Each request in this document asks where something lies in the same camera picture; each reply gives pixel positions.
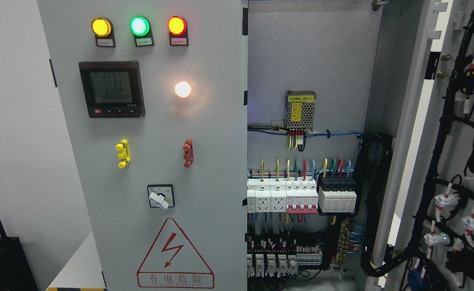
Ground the grey cabinet door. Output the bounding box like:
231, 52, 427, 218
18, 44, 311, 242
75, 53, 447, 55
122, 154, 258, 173
38, 0, 248, 291
360, 0, 474, 291

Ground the red terminal connector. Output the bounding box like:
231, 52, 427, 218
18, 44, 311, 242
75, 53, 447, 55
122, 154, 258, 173
183, 139, 193, 168

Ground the metal mesh power supply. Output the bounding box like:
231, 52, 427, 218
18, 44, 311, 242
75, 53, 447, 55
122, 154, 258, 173
284, 90, 316, 131

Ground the white socket breaker row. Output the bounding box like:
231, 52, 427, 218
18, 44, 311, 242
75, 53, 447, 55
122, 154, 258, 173
246, 177, 318, 214

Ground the white glowing indicator lamp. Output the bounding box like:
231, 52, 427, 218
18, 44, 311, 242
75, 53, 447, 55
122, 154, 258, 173
174, 81, 192, 98

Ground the black white surge protector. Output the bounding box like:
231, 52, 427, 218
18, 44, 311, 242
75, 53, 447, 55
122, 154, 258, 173
318, 175, 359, 215

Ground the yellow terminal connector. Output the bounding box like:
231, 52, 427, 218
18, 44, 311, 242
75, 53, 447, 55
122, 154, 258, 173
115, 139, 131, 169

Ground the lower relay terminal row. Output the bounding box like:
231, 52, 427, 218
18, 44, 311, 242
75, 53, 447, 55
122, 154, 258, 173
245, 231, 323, 278

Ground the red electric hazard sticker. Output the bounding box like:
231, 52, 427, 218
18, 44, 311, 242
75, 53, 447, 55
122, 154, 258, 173
136, 217, 215, 289

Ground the red indicator lamp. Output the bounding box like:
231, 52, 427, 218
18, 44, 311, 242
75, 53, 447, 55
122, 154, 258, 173
167, 15, 188, 46

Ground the black digital power meter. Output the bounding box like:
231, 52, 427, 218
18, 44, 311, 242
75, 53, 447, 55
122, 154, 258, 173
78, 61, 145, 118

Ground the green indicator lamp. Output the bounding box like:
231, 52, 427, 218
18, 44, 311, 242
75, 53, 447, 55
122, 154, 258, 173
130, 15, 154, 47

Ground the yellow indicator lamp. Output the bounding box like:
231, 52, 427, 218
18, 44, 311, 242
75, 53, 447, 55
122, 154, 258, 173
91, 17, 116, 48

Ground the black box with antenna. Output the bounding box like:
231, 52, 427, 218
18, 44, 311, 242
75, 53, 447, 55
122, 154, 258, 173
0, 219, 38, 291

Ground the white rotary selector switch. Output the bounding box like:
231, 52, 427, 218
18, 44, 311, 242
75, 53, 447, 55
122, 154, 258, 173
147, 184, 175, 210

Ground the black right cable harness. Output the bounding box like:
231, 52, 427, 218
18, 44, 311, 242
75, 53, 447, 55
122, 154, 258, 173
358, 133, 395, 278

